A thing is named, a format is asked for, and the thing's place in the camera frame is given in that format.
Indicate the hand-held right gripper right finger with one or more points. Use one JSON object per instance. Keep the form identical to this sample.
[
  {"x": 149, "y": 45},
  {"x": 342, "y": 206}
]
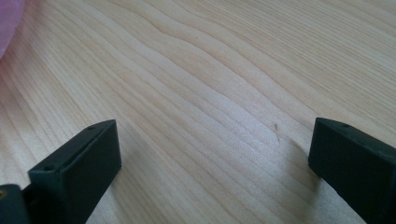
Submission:
[{"x": 358, "y": 168}]

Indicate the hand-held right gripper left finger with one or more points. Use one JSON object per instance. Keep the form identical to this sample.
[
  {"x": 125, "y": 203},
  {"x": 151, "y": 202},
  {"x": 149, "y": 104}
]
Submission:
[{"x": 77, "y": 174}]

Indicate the pink plastic bag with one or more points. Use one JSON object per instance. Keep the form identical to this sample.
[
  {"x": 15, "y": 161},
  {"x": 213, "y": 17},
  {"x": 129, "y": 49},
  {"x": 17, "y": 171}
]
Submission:
[{"x": 7, "y": 21}]

